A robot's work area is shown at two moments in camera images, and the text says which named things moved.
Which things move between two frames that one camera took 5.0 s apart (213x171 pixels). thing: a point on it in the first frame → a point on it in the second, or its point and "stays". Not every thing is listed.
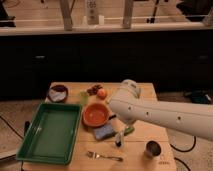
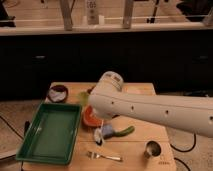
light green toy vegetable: x=84 y=97 stays
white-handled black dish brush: x=120 y=140 → x=98 y=135
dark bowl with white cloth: x=57 y=93 stays
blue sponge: x=104 y=132 stays
